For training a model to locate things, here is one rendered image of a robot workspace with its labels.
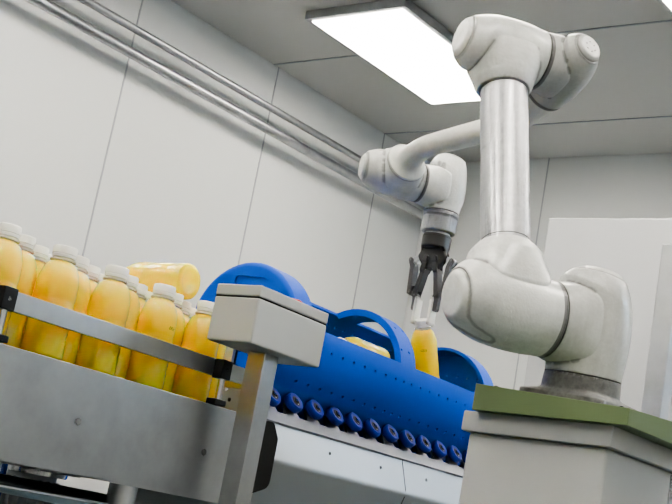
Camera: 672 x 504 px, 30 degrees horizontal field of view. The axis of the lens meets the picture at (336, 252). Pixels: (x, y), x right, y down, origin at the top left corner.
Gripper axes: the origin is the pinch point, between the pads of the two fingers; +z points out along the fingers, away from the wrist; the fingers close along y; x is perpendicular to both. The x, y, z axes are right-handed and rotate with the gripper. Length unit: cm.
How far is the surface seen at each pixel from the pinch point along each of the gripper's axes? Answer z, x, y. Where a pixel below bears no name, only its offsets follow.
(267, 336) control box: 28, 100, -34
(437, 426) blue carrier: 28.6, 3.7, -11.5
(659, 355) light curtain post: -8, -73, -33
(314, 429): 38, 52, -12
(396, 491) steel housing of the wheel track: 46, 20, -14
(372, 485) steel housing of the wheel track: 46, 30, -14
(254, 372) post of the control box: 34, 96, -29
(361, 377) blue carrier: 24.4, 41.4, -13.6
